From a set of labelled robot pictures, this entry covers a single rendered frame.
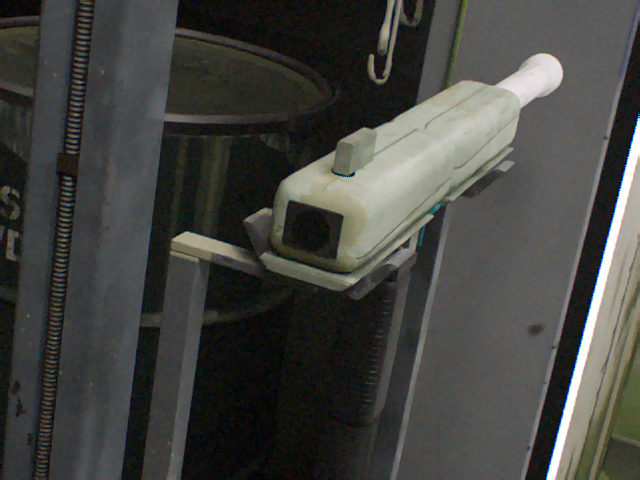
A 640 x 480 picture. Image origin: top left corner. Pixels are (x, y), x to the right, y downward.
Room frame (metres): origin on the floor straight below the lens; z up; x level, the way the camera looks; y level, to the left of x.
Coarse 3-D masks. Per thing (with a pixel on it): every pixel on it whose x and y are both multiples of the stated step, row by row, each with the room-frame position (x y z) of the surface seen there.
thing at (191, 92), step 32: (0, 32) 1.92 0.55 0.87; (32, 32) 1.96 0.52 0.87; (0, 64) 1.75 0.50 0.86; (32, 64) 1.78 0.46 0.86; (192, 64) 1.95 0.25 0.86; (224, 64) 1.99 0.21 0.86; (256, 64) 2.02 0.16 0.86; (192, 96) 1.75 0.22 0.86; (224, 96) 1.78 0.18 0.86; (256, 96) 1.81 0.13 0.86; (288, 96) 1.84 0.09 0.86; (320, 96) 1.85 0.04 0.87
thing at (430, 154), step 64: (384, 128) 0.66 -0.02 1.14; (448, 128) 0.68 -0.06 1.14; (512, 128) 0.80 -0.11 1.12; (320, 192) 0.54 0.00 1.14; (384, 192) 0.56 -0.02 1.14; (448, 192) 0.69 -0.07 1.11; (320, 256) 0.53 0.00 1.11; (384, 256) 0.57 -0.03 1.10; (384, 320) 0.63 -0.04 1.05; (384, 384) 0.64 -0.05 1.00; (320, 448) 0.64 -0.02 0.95
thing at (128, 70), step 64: (64, 0) 0.68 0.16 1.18; (128, 0) 0.67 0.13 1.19; (64, 64) 0.68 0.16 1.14; (128, 64) 0.67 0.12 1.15; (64, 128) 0.69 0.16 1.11; (128, 128) 0.68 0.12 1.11; (64, 192) 0.68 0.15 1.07; (128, 192) 0.69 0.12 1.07; (64, 256) 0.68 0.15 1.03; (128, 256) 0.70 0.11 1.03; (64, 320) 0.67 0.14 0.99; (128, 320) 0.71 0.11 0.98; (64, 384) 0.67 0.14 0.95; (128, 384) 0.71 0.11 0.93; (64, 448) 0.67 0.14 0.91
